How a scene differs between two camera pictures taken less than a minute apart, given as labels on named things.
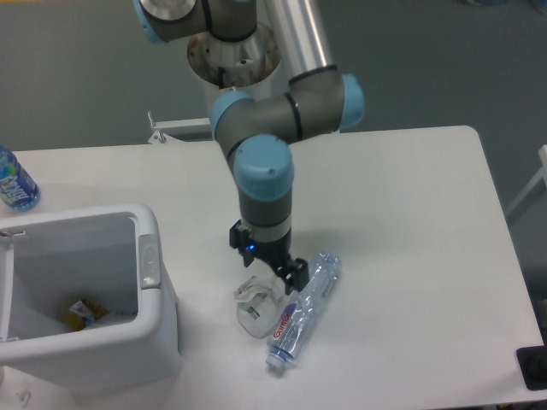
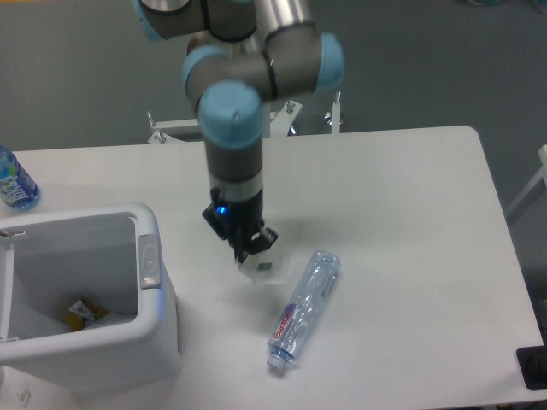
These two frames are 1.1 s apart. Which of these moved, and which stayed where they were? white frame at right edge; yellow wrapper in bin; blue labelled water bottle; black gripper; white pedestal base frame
Moved: black gripper
Stayed: yellow wrapper in bin; blue labelled water bottle; white pedestal base frame; white frame at right edge
